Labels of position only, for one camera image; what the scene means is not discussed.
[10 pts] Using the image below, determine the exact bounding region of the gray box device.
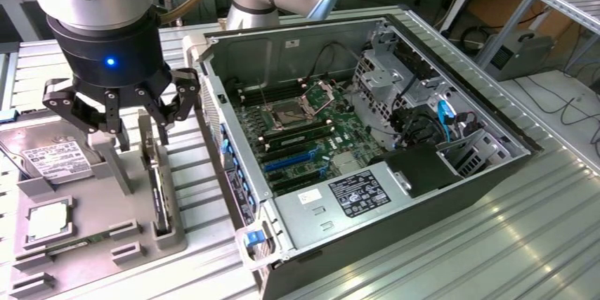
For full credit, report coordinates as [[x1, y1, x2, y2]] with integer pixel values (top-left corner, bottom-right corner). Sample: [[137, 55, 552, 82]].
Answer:
[[477, 31, 557, 82]]

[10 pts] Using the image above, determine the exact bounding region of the blue case latch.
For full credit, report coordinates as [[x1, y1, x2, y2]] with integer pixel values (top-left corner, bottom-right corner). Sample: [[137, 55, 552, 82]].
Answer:
[[242, 230, 264, 247]]

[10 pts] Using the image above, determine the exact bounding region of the silver CPU chip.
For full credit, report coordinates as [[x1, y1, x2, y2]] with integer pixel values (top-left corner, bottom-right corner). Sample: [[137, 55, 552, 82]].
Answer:
[[26, 204, 72, 242]]

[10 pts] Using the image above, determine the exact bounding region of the green motherboard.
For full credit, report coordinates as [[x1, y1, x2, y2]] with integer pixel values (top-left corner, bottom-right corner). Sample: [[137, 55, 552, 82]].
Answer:
[[232, 78, 393, 197]]

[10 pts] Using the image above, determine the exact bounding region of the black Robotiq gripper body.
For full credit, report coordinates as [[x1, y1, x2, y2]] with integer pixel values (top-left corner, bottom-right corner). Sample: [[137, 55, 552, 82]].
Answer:
[[45, 6, 173, 99]]

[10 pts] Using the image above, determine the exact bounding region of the long black expansion slot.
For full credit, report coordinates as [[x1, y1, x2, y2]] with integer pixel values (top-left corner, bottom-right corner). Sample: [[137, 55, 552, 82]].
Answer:
[[273, 176, 329, 193], [266, 168, 322, 184]]

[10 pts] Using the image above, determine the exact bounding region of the gray metal drive cage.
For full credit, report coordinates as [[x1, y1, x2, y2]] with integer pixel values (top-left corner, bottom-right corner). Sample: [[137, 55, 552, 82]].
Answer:
[[350, 48, 453, 132]]

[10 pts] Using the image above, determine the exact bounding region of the CPU socket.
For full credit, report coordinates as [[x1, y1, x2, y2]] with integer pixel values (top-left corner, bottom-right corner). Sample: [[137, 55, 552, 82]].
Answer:
[[264, 100, 310, 129]]

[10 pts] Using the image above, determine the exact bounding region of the silver hard disk blue carrier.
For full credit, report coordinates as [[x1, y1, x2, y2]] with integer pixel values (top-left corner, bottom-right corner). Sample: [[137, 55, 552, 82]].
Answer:
[[0, 110, 102, 185]]

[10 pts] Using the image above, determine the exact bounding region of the green RAM stick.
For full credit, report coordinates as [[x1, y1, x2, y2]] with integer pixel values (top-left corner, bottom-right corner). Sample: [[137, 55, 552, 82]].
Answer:
[[44, 231, 114, 256]]

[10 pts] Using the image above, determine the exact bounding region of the Nvidia graphics card with bracket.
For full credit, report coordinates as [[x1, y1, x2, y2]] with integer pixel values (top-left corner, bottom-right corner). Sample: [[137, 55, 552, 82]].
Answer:
[[137, 108, 174, 237]]

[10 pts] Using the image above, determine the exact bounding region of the black looped wire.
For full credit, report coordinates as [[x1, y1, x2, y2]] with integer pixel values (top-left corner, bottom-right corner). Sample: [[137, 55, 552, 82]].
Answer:
[[314, 41, 358, 85]]

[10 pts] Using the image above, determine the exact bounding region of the blue expansion slot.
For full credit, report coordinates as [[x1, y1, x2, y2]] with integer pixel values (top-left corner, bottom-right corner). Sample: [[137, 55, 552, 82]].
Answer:
[[261, 150, 316, 174]]

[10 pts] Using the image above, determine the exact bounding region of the metal socket cover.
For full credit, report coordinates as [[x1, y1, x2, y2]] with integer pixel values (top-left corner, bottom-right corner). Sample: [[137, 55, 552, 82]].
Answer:
[[298, 80, 346, 113]]

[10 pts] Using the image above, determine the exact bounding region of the blue disk wire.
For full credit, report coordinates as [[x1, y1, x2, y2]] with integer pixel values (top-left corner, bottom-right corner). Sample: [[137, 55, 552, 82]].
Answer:
[[434, 99, 460, 145]]

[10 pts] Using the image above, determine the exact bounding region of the gray power supply unit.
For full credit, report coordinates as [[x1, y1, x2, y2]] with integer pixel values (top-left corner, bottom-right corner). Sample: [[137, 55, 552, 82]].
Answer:
[[273, 164, 416, 251]]

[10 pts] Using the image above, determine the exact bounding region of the silver chipset heatsink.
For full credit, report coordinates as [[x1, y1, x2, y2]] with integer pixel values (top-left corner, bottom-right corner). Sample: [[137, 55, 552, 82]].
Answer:
[[333, 154, 365, 171]]

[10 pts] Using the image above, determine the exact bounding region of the black plastic duct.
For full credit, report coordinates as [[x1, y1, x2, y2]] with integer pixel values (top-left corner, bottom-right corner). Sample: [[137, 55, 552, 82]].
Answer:
[[368, 145, 462, 200]]

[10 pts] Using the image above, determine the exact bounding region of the gray plastic parts rack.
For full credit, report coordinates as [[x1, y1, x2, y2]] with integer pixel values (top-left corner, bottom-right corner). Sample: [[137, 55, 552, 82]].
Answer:
[[8, 131, 189, 299]]

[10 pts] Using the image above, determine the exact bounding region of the black wire bundle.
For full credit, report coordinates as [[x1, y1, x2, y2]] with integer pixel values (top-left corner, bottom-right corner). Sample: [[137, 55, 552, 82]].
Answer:
[[389, 106, 446, 148]]

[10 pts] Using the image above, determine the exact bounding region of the open black PC case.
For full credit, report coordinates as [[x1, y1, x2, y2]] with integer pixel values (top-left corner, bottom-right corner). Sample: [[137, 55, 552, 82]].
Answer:
[[181, 14, 545, 300]]

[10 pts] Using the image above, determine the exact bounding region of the black labelled RAM stick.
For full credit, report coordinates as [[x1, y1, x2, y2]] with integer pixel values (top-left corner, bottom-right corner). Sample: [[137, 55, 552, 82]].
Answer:
[[266, 127, 332, 149]]

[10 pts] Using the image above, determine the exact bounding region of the aluminium profile frame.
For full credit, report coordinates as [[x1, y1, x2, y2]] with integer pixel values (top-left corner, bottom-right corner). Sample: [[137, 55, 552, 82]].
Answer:
[[474, 0, 600, 81]]

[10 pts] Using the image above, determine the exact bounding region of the black disk wire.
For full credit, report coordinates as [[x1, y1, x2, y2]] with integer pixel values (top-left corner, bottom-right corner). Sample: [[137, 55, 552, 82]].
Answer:
[[0, 143, 26, 178]]

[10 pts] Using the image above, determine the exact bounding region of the metal disk bay bracket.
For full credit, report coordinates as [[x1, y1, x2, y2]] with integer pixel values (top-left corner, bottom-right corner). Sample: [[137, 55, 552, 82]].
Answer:
[[434, 129, 513, 178]]

